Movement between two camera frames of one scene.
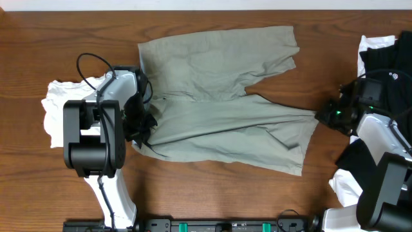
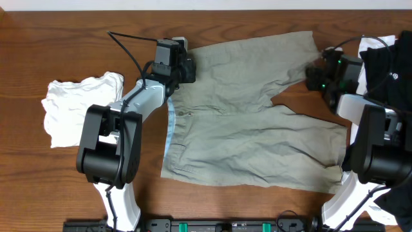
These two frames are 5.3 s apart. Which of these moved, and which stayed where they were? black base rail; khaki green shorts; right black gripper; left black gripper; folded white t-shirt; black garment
Moved: left black gripper; khaki green shorts; right black gripper
Stayed: black garment; black base rail; folded white t-shirt
